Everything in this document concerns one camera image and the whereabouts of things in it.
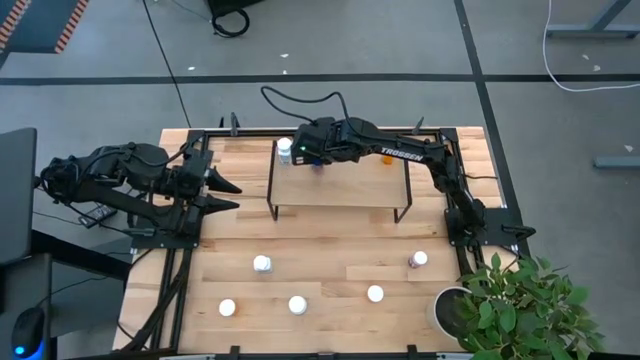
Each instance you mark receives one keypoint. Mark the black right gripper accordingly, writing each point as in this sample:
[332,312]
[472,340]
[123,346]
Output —
[306,150]

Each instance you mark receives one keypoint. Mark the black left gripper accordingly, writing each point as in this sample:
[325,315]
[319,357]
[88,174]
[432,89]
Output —
[195,180]

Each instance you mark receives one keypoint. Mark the clear bottle blue cap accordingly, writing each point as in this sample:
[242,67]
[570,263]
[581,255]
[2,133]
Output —
[317,166]

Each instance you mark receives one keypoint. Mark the white bottle blue label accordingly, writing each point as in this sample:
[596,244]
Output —
[284,145]

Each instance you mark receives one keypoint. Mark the white supplement bottle blue band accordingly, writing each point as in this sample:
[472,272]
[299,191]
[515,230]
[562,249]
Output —
[262,263]

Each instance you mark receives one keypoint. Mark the small orange pill vial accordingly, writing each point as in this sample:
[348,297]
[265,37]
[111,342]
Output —
[387,160]

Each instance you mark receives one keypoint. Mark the large orange pill bottle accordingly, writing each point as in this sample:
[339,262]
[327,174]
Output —
[227,307]
[375,293]

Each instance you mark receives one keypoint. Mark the white aspirin bottle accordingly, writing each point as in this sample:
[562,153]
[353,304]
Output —
[297,305]

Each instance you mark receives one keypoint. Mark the pink bottle white cap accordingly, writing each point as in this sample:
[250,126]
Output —
[418,259]

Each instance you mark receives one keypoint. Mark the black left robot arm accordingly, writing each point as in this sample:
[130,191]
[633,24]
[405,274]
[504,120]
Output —
[125,165]

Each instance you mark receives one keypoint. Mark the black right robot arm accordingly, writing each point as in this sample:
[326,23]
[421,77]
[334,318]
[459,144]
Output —
[405,154]

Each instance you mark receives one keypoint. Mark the black power adapter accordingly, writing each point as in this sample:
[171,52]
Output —
[97,216]

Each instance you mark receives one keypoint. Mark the black box on floor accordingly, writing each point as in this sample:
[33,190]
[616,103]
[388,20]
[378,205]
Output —
[230,5]

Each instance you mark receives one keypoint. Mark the dark grey monitor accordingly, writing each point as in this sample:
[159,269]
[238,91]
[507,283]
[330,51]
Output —
[17,200]

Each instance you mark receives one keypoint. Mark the black computer mouse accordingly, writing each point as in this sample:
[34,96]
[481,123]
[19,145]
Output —
[27,330]

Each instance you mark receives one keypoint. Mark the dark mat striped edges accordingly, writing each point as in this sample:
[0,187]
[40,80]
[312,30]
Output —
[40,20]

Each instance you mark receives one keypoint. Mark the green plant in white pot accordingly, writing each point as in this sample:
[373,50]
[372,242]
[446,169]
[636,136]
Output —
[525,310]

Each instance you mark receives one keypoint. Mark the grey metal table base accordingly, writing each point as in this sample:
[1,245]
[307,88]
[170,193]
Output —
[590,31]

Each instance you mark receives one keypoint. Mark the grey metal floor bar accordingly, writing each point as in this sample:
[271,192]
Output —
[617,162]

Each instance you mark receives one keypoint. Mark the black metal table frame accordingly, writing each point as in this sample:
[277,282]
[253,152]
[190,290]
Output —
[320,131]

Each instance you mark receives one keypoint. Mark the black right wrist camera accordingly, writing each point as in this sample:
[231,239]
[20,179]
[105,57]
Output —
[325,124]

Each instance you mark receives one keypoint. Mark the wooden shelf black metal frame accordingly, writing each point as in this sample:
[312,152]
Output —
[340,190]

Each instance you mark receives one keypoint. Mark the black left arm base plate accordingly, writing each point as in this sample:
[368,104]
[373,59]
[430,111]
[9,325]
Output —
[150,242]

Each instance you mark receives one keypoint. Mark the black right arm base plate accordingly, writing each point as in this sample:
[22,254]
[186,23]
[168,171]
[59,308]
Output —
[500,225]

